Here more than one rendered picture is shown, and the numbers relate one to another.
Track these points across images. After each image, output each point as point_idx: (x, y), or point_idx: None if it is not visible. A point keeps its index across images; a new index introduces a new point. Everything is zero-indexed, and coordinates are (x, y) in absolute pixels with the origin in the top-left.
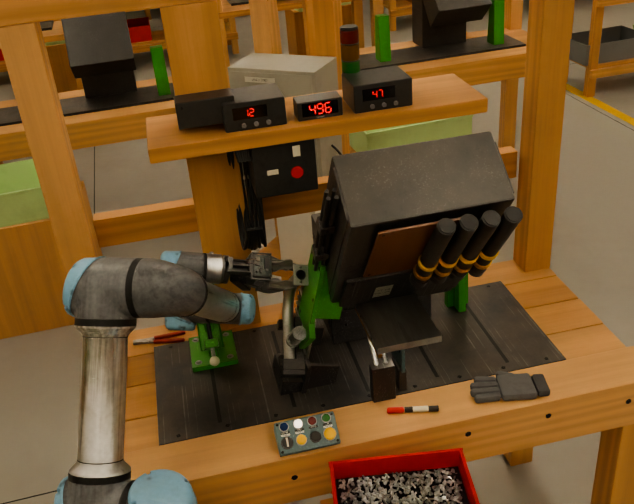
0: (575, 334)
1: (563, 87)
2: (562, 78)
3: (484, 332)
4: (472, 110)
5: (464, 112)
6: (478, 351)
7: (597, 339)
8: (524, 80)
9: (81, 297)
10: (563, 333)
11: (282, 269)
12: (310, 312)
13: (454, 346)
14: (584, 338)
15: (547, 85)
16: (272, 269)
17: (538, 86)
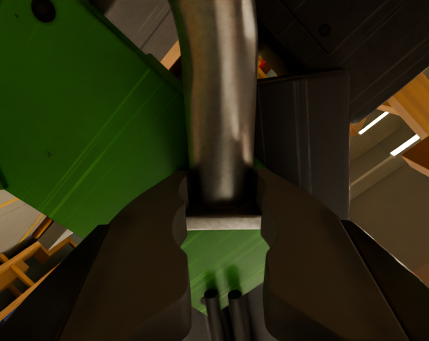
0: (177, 47)
1: (394, 108)
2: (400, 114)
3: (166, 14)
4: (412, 164)
5: (417, 166)
6: (134, 38)
7: (174, 58)
8: None
9: None
10: (177, 41)
11: (275, 229)
12: (52, 201)
13: (134, 15)
14: (174, 53)
15: (403, 112)
16: (275, 333)
17: (408, 113)
